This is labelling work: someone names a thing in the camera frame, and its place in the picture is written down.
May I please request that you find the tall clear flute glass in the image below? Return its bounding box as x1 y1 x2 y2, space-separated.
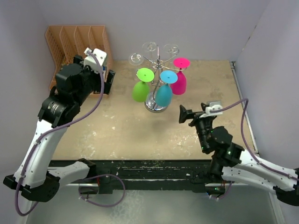
128 53 144 70

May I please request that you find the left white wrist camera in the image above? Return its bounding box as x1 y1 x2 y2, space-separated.
83 48 108 73

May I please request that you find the chrome wine glass rack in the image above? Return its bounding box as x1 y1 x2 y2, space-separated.
136 46 179 113

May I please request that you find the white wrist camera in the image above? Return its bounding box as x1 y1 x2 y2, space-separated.
200 101 223 118
83 48 108 73

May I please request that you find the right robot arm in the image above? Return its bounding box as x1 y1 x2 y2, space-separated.
178 100 299 206

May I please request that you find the colourful booklet in organizer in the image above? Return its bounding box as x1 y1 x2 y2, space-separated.
61 57 67 66

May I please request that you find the green plastic goblet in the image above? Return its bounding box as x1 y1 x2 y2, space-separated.
132 68 154 102

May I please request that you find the peach plastic file organizer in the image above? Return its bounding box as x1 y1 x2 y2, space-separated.
44 25 114 98

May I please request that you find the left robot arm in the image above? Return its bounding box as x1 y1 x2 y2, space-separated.
3 51 105 203

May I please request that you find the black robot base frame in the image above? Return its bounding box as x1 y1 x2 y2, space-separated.
50 159 225 194

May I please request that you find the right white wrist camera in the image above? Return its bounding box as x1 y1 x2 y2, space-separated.
200 101 223 118

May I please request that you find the aluminium rail frame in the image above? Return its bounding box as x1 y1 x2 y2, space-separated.
17 61 287 224

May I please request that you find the pink plastic goblet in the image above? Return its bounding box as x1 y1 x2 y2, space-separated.
171 57 190 95

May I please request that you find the blue plastic goblet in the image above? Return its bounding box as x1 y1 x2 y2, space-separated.
155 70 178 107

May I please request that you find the clear wine glass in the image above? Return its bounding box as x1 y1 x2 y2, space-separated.
163 44 179 61
142 42 158 62

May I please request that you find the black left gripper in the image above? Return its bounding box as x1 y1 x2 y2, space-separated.
73 55 114 106

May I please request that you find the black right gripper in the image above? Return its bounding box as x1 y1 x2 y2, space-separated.
178 105 213 152

